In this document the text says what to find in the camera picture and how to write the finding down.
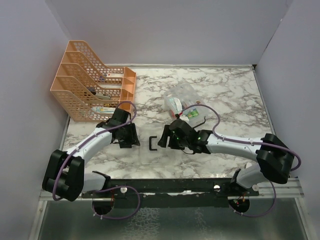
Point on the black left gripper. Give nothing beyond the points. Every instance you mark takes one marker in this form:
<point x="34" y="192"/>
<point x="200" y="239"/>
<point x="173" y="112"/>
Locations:
<point x="133" y="139"/>

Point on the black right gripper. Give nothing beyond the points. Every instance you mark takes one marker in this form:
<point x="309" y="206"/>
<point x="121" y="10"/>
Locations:
<point x="163" y="141"/>

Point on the clear teal pad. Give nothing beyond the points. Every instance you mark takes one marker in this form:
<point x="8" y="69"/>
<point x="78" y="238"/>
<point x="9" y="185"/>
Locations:
<point x="176" y="104"/>

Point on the clear medicine kit box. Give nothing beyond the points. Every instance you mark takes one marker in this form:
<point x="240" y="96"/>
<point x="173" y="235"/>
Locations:
<point x="188" y="90"/>

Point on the clear compartment tray insert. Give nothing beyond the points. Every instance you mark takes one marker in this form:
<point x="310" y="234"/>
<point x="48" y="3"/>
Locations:
<point x="186" y="101"/>

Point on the small green box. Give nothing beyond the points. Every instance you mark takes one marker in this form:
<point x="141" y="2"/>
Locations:
<point x="192" y="114"/>

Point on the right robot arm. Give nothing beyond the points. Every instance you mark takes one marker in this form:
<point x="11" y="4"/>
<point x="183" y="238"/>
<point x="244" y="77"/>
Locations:
<point x="273" y="158"/>

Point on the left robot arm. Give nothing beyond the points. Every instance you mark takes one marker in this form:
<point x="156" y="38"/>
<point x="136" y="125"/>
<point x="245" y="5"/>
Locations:
<point x="65" y="175"/>

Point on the tube package in organizer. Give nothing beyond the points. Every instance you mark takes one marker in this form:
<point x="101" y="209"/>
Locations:
<point x="103" y="110"/>

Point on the stapler in organizer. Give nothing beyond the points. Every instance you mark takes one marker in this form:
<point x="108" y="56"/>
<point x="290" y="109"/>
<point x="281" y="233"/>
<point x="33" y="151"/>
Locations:
<point x="97" y="95"/>

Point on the red white box in organizer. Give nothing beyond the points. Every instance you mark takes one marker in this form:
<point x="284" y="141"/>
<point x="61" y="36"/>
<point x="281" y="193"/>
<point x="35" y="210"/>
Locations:
<point x="115" y="75"/>

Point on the orange plastic file organizer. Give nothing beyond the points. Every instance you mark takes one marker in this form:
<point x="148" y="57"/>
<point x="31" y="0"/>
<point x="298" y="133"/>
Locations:
<point x="81" y="71"/>

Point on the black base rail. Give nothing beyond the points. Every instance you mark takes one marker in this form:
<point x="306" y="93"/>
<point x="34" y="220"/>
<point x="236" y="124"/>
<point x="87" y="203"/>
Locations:
<point x="168" y="193"/>

